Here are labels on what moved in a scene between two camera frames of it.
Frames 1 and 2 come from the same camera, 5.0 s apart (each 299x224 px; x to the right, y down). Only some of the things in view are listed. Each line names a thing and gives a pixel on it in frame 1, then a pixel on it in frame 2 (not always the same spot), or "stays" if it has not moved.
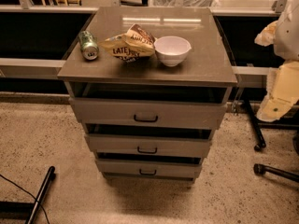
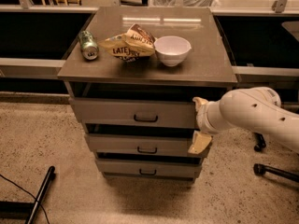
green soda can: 89,45 stays
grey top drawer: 148,114 stays
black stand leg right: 261,169 stays
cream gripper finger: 266,36 to 199,103
